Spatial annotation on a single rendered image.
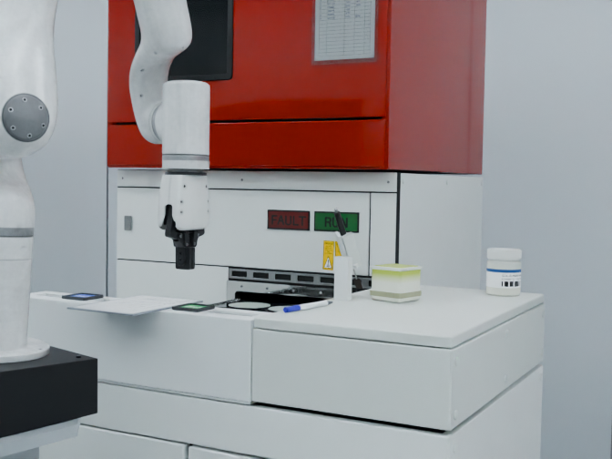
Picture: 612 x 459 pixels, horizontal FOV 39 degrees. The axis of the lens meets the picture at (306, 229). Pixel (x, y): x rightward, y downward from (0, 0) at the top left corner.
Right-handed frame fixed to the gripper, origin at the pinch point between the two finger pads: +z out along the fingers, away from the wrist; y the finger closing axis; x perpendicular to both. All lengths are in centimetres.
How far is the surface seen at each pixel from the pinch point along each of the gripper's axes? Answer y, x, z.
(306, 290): -57, -5, 12
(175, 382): 4.8, 1.5, 21.5
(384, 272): -26.1, 28.1, 3.1
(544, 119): -206, 18, -39
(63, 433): 31.8, 0.8, 24.0
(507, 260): -48, 46, 1
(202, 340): 4.8, 7.2, 13.5
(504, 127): -206, 2, -36
